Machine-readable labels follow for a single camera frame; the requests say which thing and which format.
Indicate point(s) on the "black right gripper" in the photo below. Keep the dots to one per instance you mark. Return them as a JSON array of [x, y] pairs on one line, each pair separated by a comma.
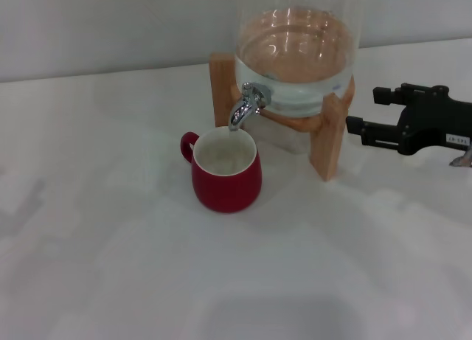
[[435, 122]]

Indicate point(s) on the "chrome faucet tap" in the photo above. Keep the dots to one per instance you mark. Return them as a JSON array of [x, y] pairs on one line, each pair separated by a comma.
[[241, 111]]

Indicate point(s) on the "red ceramic cup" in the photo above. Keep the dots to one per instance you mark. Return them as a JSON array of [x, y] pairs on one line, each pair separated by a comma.
[[228, 192]]

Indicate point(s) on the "wooden dispenser stand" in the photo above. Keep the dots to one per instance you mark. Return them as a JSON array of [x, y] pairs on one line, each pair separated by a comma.
[[328, 141]]

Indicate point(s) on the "silver metal bolt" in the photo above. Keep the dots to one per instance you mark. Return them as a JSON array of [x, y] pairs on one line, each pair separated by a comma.
[[462, 160]]

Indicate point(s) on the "glass water dispenser jar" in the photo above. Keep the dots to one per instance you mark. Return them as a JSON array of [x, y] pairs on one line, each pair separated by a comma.
[[295, 52]]

